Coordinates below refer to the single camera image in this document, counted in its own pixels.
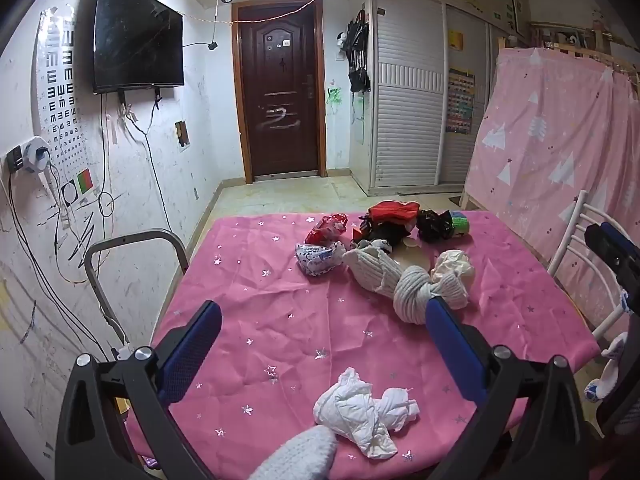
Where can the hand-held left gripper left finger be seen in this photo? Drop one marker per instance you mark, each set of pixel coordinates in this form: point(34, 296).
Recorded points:
point(190, 345)

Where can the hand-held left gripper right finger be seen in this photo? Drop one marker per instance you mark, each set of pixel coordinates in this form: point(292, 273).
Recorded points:
point(455, 345)

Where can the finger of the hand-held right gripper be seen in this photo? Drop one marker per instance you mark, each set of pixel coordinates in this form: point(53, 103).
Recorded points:
point(617, 240)

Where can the black plastic bag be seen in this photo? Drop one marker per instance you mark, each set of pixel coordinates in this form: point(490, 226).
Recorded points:
point(432, 225)

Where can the black and pink cloth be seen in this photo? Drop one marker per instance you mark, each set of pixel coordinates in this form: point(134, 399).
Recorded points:
point(385, 232)

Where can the white metal chair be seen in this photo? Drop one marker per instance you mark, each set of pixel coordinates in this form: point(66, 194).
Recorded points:
point(570, 232)

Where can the grey knitted knotted cloth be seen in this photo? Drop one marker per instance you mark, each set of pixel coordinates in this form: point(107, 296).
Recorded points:
point(410, 290)

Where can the crumpled white plastic bag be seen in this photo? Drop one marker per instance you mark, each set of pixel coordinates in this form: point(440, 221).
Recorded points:
point(455, 265)

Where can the pink star tablecloth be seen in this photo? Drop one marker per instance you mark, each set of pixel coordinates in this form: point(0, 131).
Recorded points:
point(280, 320)

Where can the white and blue cloth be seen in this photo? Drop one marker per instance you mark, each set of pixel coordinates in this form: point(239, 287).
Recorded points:
point(602, 380)

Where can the beige round disc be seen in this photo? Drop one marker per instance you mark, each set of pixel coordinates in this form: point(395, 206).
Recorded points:
point(414, 247)

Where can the green sponge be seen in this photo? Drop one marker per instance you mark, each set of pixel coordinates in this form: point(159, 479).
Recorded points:
point(461, 222)

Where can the crumpled white tissue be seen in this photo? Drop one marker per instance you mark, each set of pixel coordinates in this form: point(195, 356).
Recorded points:
point(350, 410)

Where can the grey metal chair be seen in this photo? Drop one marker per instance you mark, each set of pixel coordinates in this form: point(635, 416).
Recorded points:
point(130, 236)

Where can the pink tree print curtain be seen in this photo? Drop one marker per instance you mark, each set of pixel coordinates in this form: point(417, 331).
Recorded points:
point(550, 135)

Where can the red cloth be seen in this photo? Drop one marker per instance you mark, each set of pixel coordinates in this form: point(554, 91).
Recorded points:
point(392, 211)

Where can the orange red small box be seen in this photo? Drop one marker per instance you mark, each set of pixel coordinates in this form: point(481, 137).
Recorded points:
point(358, 234)

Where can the white knitted cloth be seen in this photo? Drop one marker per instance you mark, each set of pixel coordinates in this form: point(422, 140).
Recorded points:
point(295, 455)

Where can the red snack wrapper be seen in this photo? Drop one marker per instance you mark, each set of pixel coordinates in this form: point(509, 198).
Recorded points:
point(327, 227)

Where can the colourful grid poster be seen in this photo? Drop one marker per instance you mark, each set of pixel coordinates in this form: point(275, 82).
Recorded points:
point(460, 105)

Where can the panda plush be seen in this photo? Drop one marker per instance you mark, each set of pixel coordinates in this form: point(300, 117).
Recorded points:
point(568, 37)

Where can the white slatted wardrobe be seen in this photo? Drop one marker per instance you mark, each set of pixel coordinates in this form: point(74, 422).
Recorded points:
point(407, 135)

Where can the white power adapter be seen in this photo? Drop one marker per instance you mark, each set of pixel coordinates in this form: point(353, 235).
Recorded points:
point(36, 155)

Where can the yellow sticker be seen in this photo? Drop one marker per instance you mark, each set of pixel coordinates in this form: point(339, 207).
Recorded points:
point(455, 40)

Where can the eye chart poster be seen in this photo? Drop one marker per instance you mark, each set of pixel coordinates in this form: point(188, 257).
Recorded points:
point(60, 110)

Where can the dark brown door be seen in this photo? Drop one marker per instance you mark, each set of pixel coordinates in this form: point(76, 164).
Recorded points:
point(280, 85)

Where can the black hanging bags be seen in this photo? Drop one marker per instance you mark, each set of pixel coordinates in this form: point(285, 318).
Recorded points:
point(357, 40)

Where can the wooden bed frame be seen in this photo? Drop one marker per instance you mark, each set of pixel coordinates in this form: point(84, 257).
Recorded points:
point(590, 40)

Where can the wall outlet box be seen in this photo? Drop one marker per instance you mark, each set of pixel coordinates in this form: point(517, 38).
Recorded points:
point(182, 132)

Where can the black wall socket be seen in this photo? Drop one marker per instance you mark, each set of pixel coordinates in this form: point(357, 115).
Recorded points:
point(14, 159)

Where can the black wall television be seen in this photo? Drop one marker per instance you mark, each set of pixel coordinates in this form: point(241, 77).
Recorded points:
point(135, 35)

